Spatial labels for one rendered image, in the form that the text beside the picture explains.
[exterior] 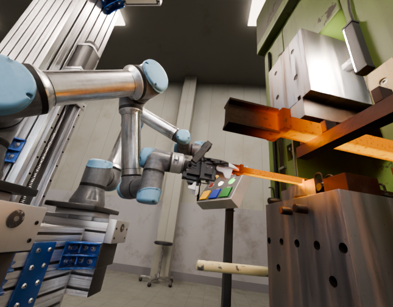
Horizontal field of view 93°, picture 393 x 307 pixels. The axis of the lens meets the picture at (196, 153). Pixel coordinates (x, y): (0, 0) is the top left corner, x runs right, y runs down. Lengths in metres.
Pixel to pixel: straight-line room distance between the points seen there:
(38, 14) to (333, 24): 1.45
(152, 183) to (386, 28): 0.98
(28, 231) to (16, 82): 0.31
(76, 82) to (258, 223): 3.66
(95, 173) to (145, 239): 3.07
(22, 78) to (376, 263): 0.90
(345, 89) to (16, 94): 1.13
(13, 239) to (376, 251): 0.82
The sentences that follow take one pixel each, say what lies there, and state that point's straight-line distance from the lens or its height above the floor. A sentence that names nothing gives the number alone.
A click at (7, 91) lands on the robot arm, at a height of 0.97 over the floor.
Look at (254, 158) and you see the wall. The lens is 4.22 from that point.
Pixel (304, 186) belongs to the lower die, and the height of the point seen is 0.97.
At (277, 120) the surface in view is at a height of 0.93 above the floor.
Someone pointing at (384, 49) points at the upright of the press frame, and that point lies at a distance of 1.01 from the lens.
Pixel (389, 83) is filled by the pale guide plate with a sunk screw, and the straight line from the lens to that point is 0.90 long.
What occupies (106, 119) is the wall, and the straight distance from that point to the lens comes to 5.27.
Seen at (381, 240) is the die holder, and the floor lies 0.79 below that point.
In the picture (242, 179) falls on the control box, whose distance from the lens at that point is 1.20.
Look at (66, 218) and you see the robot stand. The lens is 1.00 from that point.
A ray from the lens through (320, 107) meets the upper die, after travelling 1.02.
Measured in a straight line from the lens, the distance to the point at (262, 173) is 0.77.
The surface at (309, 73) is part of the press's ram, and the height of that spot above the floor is 1.46.
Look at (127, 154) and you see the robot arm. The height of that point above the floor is 1.00.
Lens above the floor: 0.76
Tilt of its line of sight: 23 degrees up
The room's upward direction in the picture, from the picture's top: 7 degrees clockwise
